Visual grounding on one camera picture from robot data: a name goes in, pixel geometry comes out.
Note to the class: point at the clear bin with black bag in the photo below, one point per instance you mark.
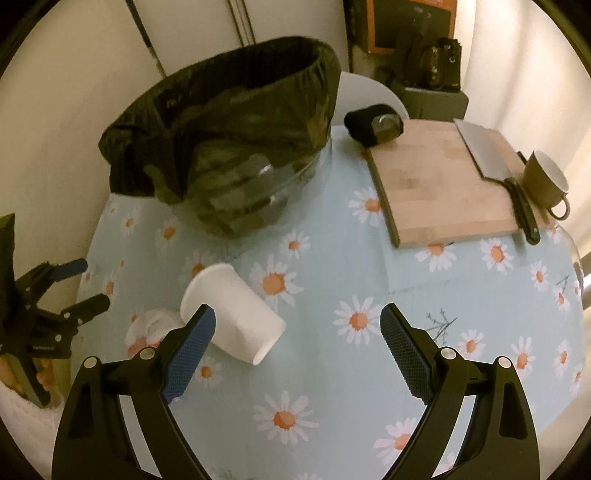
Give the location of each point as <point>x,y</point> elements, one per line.
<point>221,120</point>

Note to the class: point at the white tissue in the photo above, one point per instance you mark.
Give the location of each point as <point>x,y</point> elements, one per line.
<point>154,330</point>

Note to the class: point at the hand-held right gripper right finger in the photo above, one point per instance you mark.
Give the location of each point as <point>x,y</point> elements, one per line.
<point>406,355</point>

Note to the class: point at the cream wardrobe doors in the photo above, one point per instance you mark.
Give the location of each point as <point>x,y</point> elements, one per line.
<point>194,27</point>

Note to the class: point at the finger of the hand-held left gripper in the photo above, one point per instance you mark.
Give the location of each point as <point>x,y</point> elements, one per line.
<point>64,270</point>
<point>87,309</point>

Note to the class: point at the wooden cutting board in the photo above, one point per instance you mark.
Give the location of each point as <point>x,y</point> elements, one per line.
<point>429,189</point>

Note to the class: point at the person's left hand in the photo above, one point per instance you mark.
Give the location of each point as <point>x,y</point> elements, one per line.
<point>45,376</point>

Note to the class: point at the black camera bag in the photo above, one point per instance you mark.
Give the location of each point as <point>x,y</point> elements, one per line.
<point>431,62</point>

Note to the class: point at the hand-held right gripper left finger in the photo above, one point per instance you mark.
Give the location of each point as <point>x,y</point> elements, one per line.
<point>189,355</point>

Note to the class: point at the olive green mug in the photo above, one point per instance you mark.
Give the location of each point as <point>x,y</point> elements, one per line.
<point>542,182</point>

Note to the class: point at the daisy print tablecloth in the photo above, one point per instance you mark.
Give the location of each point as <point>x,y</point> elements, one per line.
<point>332,258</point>

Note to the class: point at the white garment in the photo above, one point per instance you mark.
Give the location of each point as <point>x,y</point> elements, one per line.
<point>27,429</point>

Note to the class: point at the cream curtain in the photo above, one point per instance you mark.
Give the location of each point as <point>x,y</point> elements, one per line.
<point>517,69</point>

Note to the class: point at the white chair back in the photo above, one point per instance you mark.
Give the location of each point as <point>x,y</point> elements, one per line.
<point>369,90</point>

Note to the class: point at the white paper cup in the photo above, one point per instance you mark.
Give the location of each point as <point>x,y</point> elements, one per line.
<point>231,314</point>

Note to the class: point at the orange cardboard box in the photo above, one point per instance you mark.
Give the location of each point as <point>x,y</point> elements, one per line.
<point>415,23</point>

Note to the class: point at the grey box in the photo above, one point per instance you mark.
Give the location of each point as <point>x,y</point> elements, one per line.
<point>438,105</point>

